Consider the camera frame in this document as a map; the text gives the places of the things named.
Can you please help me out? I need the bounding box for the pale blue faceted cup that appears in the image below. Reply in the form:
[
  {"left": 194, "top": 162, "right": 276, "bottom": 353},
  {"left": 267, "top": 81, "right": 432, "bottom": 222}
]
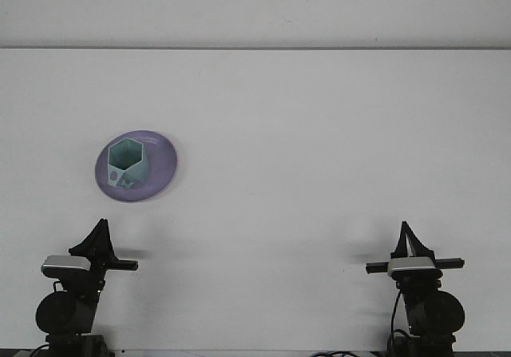
[{"left": 106, "top": 139, "right": 152, "bottom": 190}]

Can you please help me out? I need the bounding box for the pale purple round plate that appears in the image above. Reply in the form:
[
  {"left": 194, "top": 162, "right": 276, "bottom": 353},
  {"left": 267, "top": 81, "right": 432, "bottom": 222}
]
[{"left": 94, "top": 129, "right": 179, "bottom": 204}]

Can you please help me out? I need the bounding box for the thin dark floor cable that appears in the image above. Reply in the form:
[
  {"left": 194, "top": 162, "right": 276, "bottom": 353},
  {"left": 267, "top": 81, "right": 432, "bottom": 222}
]
[{"left": 307, "top": 350, "right": 360, "bottom": 357}]

